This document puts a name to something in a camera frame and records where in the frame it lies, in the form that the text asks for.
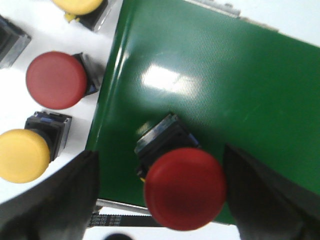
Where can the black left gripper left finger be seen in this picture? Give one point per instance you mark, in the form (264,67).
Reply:
(58,208)

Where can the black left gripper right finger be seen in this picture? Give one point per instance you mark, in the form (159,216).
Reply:
(264,204)

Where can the red mushroom push button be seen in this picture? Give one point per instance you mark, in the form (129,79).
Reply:
(185,187)

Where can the black drive belt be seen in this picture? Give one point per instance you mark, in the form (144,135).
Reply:
(116,220)

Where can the yellow push button near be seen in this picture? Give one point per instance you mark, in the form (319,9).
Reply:
(26,153)

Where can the yellow push button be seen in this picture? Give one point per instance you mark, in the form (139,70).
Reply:
(26,153)
(90,13)

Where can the green conveyor belt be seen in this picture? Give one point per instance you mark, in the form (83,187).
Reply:
(228,80)

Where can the yellow push button far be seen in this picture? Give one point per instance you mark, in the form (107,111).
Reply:
(90,13)

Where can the black switch block upper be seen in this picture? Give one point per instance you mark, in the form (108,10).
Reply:
(13,41)

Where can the aluminium conveyor frame rail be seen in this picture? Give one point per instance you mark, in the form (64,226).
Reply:
(220,6)

